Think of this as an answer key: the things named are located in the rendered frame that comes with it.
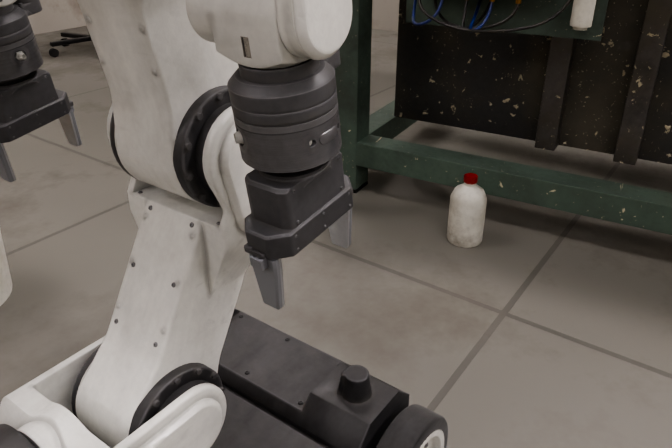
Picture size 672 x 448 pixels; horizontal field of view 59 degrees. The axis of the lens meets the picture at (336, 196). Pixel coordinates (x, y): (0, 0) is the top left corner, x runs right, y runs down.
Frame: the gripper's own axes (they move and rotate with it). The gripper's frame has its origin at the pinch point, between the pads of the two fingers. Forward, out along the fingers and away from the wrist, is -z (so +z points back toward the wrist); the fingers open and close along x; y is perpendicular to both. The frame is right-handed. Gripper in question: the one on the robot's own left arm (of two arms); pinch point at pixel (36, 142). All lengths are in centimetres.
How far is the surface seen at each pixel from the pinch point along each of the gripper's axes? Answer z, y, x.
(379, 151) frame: -57, 5, 103
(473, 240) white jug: -68, -33, 89
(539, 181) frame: -55, -44, 106
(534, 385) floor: -62, -63, 45
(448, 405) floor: -61, -51, 31
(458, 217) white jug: -61, -28, 88
